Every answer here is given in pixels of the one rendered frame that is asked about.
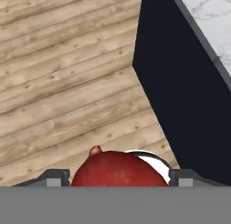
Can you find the red onion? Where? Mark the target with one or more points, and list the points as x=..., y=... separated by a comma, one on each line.
x=117, y=170

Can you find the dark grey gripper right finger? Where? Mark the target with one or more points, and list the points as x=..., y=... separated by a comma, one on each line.
x=184, y=177

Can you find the white and black round object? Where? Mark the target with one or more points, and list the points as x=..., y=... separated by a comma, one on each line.
x=156, y=163

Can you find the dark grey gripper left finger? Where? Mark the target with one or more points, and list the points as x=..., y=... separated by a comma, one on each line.
x=55, y=177

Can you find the dark navy counter cabinet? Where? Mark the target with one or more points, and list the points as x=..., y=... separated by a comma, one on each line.
x=183, y=92

